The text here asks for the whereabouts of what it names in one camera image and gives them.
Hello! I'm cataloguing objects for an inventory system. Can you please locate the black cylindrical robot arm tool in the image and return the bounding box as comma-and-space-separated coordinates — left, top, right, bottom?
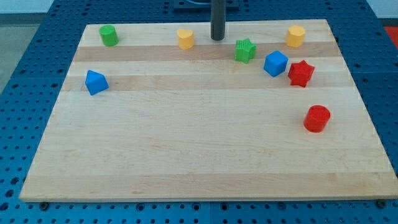
210, 0, 226, 41

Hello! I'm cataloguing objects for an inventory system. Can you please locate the wooden board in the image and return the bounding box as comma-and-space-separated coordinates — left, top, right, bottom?
20, 19, 397, 202

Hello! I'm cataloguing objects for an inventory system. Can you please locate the yellow heart block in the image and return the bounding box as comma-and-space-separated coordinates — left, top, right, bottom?
177, 29, 195, 50

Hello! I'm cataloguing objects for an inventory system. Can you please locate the green star block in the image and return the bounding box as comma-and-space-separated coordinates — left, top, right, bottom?
234, 38, 256, 63

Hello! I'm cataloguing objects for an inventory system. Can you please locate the blue cube block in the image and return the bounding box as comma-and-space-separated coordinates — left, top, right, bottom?
264, 50, 289, 77

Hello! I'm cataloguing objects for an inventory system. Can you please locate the blue triangle block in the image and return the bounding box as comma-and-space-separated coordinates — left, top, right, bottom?
85, 70, 109, 95

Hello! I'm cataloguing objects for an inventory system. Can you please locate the red star block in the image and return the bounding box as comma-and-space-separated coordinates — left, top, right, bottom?
288, 60, 315, 88

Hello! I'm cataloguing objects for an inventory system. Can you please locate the red cylinder block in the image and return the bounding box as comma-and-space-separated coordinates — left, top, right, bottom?
303, 105, 331, 133

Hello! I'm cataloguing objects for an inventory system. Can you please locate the green cylinder block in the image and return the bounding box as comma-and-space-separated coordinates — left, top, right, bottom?
99, 24, 119, 47

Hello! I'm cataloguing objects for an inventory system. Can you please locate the yellow hexagon block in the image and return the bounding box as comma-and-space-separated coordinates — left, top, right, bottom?
285, 25, 306, 47

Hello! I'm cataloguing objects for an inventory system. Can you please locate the blue perforated table plate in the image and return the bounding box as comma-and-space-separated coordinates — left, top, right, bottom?
1, 0, 397, 223

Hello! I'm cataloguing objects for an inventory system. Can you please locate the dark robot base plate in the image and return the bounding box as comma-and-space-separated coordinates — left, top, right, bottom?
170, 0, 239, 11

